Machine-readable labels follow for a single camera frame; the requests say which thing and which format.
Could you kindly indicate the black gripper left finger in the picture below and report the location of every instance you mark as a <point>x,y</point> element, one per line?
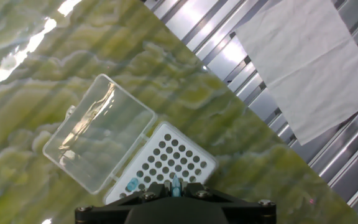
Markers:
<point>158,189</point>

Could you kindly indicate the white pipette tip holder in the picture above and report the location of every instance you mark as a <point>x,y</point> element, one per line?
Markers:
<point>165,128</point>

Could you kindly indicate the white paper sheet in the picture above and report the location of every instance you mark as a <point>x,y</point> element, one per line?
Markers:
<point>306,62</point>

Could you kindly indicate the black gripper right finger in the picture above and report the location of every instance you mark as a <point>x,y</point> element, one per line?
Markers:
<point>194,189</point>

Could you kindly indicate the green marble pattern mat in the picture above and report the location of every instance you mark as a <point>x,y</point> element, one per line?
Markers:
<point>26,109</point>

